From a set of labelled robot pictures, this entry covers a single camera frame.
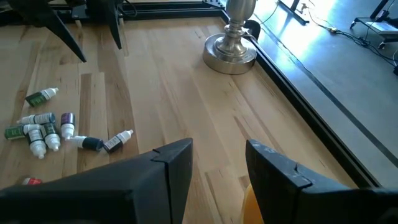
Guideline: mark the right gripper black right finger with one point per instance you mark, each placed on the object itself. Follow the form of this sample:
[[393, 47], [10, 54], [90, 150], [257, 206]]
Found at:
[[295, 202]]

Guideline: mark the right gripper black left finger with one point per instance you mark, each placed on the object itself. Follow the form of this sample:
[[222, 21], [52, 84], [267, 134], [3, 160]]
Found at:
[[93, 199]]

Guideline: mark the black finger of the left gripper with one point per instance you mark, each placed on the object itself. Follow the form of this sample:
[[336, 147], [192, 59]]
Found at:
[[107, 12], [56, 18]]

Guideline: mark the small navy food coloring bottle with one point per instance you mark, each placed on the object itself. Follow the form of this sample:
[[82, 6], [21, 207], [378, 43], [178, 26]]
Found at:
[[90, 143]]

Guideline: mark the small red food coloring bottle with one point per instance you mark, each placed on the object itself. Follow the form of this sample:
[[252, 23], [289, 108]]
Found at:
[[31, 181]]

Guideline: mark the small dark green coloring bottle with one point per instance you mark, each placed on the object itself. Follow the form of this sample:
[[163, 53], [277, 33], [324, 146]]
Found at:
[[51, 137]]

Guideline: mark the small purple food coloring bottle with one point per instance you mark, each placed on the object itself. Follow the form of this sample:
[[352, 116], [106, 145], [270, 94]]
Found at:
[[67, 123]]

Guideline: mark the small green food coloring bottle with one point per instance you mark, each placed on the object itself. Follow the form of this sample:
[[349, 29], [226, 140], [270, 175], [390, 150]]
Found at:
[[37, 99], [15, 132]]

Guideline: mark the small blue food coloring bottle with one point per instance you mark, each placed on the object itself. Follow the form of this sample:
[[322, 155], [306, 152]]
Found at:
[[43, 118]]

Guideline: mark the white shade silver table lamp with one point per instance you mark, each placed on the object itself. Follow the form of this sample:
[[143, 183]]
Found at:
[[230, 56]]

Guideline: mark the black office desk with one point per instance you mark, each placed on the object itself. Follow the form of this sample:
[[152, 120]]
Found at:
[[293, 12]]

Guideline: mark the black wheeled stand base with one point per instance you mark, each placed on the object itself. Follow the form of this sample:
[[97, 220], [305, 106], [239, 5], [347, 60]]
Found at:
[[382, 28]]

